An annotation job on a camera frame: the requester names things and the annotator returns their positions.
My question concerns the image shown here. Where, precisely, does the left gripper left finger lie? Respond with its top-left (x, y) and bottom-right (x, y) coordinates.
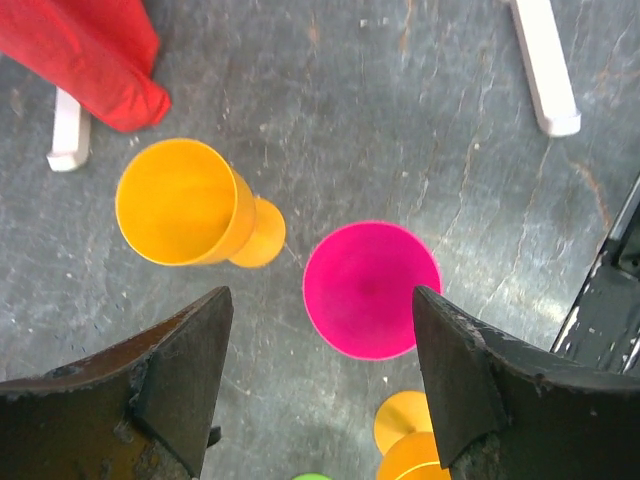
top-left (1, 287), bottom-right (234, 479)

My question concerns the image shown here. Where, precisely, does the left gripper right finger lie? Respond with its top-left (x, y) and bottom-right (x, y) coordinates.
top-left (412, 286), bottom-right (639, 479)

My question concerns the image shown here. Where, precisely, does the orange plastic goblet front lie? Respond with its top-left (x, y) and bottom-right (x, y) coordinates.
top-left (373, 390), bottom-right (451, 480)

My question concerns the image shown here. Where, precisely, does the orange plastic goblet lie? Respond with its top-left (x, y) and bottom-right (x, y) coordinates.
top-left (115, 138), bottom-right (286, 268)
top-left (373, 390), bottom-right (451, 480)

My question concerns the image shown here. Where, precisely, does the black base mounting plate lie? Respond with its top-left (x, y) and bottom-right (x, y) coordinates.
top-left (551, 183), bottom-right (640, 377)

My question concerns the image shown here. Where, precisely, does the green plastic goblet front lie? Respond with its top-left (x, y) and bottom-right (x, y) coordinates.
top-left (292, 472), bottom-right (331, 480)

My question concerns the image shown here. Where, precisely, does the pink plastic goblet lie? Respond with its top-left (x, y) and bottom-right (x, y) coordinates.
top-left (302, 220), bottom-right (442, 361)

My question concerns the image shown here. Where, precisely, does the orange plastic goblet middle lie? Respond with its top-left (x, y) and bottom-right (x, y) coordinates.
top-left (115, 138), bottom-right (286, 268)

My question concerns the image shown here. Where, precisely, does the white metal stand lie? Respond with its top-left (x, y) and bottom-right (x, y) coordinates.
top-left (47, 0), bottom-right (581, 172)

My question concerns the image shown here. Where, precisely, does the red cloth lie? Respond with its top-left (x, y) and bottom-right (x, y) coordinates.
top-left (1, 0), bottom-right (171, 133)

